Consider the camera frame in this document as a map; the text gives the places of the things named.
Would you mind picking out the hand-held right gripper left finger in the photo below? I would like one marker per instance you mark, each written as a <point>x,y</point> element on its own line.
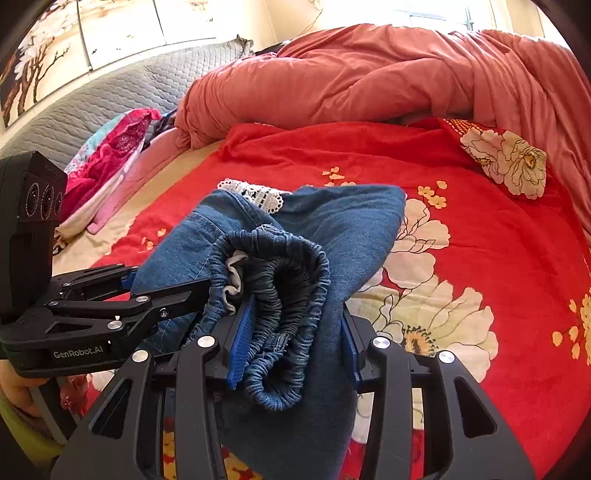
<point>242,341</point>

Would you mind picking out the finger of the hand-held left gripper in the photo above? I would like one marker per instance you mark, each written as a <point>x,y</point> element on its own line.
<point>184,295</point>
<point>130,279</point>

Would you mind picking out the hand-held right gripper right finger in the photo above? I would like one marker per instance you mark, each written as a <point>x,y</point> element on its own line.
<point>352,355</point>

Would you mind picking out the blue denim pants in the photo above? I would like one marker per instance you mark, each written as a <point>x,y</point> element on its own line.
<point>341,221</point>

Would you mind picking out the person's left hand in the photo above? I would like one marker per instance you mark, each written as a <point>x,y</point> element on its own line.
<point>18,392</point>

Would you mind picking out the beige bed sheet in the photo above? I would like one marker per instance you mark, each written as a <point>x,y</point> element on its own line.
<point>92,251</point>

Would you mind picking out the pink cloth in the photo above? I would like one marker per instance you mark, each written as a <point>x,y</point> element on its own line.
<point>152,159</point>

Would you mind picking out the red floral blanket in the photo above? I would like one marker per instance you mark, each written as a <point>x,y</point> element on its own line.
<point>485,277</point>

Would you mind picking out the grey quilted headboard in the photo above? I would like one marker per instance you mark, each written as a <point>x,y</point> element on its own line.
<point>106,101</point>

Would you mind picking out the salmon pink duvet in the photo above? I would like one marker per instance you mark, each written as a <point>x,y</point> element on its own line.
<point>351,78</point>

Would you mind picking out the window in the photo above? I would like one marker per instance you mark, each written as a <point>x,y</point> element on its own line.
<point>443,11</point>

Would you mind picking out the floral wall painting panel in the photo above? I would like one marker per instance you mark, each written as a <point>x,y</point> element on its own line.
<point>203,18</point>
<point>120,32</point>
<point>41,60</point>

